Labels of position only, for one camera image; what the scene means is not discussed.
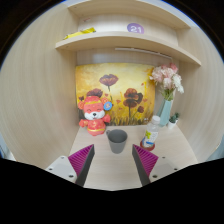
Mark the round purple sticker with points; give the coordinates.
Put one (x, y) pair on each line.
(135, 28)

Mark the light wood shelf board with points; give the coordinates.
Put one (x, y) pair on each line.
(126, 41)
(130, 8)

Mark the grey ribbed mug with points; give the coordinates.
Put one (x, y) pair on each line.
(117, 141)

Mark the yellow poppy flower painting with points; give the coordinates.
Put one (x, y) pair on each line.
(133, 75)

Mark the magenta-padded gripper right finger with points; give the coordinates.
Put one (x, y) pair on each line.
(163, 168)

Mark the yellow flat packet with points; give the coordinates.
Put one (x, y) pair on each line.
(80, 33)

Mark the pink flower bouquet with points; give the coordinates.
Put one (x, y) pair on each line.
(166, 78)

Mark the white light bar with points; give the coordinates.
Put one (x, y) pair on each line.
(143, 52)

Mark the red plush mascot toy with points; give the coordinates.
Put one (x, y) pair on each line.
(95, 115)

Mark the clear plastic drink bottle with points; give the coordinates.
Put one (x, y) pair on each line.
(152, 133)

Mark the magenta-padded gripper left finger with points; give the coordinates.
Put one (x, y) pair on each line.
(62, 168)

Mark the pale teal vase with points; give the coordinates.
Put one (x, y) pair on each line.
(165, 113)

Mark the flat round red coaster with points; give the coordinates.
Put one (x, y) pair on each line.
(144, 146)

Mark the small potted green plant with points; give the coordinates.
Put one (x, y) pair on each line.
(172, 122)

